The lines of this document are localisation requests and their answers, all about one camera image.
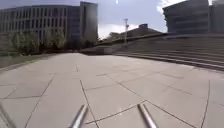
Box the pale concrete slab plaza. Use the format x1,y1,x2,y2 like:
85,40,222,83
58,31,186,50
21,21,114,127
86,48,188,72
0,52,224,128

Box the pale tall pole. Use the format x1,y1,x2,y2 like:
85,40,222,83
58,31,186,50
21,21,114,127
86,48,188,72
123,18,130,45

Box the low dark roofed building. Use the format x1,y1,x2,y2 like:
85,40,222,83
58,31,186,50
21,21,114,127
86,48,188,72
98,23,164,46

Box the robot's own part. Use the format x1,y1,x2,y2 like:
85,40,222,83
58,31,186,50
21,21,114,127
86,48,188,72
137,103,158,128
68,104,89,128

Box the wide concrete stairs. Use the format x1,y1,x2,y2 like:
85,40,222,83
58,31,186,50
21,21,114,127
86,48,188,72
79,32,224,72

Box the large grey office building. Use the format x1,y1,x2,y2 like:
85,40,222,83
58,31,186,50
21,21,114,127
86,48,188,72
0,1,99,52

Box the group of green trees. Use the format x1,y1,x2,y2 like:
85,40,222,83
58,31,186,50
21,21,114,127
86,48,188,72
6,29,68,56

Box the dark glass building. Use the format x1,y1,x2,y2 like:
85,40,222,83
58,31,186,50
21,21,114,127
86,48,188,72
162,0,224,35

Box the grass strip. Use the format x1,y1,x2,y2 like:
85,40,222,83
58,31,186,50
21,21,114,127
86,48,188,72
0,53,56,70

